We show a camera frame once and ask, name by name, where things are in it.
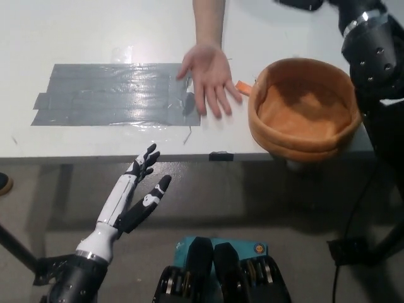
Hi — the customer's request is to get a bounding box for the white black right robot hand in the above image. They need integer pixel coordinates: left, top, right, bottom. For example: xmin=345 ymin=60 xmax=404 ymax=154
xmin=273 ymin=0 xmax=340 ymax=13

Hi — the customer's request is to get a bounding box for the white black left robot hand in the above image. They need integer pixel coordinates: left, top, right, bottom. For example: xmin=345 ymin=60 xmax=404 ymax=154
xmin=75 ymin=143 xmax=172 ymax=263

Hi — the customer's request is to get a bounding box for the bare person hand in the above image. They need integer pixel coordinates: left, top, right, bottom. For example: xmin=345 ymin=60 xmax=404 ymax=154
xmin=175 ymin=42 xmax=244 ymax=118

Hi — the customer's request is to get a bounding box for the orange soft plush plate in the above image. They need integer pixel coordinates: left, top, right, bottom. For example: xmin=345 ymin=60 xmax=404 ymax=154
xmin=235 ymin=57 xmax=363 ymax=163

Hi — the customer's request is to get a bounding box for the black teal robot torso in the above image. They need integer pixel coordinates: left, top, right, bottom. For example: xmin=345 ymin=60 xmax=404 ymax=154
xmin=153 ymin=235 xmax=292 ymax=303

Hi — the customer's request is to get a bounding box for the small black tape piece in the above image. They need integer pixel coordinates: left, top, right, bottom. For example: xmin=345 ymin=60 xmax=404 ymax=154
xmin=208 ymin=151 xmax=234 ymax=161

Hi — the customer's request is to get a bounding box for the dark shoe tan sole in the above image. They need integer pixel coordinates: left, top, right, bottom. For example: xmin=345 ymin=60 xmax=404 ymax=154
xmin=0 ymin=172 xmax=14 ymax=197

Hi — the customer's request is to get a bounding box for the grey duct tape patch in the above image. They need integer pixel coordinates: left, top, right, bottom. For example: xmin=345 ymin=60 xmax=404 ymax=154
xmin=30 ymin=62 xmax=202 ymax=127

